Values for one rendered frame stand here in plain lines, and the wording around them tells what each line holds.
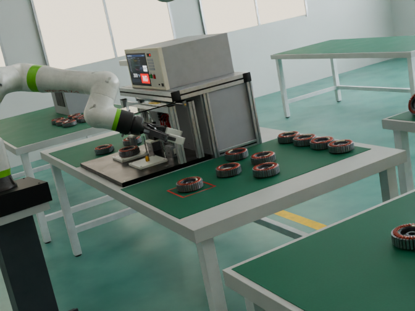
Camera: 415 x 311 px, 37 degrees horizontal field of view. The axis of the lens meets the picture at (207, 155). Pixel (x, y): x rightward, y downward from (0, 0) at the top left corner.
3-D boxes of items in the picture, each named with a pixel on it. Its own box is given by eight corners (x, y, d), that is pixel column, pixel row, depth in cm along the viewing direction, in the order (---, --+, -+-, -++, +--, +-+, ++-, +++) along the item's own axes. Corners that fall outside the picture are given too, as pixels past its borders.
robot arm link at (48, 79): (47, 97, 266) (32, 86, 256) (55, 72, 268) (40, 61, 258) (120, 104, 252) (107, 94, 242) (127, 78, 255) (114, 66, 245)
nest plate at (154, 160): (140, 170, 297) (139, 167, 297) (128, 165, 310) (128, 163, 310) (167, 161, 304) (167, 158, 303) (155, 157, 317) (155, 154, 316)
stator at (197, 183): (178, 195, 253) (176, 186, 252) (176, 187, 264) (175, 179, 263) (204, 189, 254) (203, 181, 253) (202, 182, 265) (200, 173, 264)
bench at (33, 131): (41, 247, 447) (15, 148, 429) (-4, 199, 608) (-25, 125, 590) (175, 200, 495) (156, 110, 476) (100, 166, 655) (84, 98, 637)
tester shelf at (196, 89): (172, 102, 285) (170, 92, 284) (120, 95, 344) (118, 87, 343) (251, 81, 304) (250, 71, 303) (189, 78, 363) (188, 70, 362)
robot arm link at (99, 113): (79, 126, 251) (81, 120, 240) (88, 97, 253) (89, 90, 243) (113, 136, 253) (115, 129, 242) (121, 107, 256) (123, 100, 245)
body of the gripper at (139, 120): (129, 130, 255) (151, 136, 256) (129, 134, 247) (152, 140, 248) (134, 113, 253) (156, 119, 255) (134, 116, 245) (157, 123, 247)
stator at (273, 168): (248, 178, 257) (246, 170, 256) (262, 169, 266) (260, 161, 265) (271, 178, 251) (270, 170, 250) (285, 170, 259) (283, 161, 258)
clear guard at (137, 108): (123, 129, 277) (120, 116, 275) (105, 124, 298) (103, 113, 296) (187, 111, 291) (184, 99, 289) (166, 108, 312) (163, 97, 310)
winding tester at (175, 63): (166, 90, 295) (157, 47, 290) (132, 87, 332) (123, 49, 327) (234, 72, 311) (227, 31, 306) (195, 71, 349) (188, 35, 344)
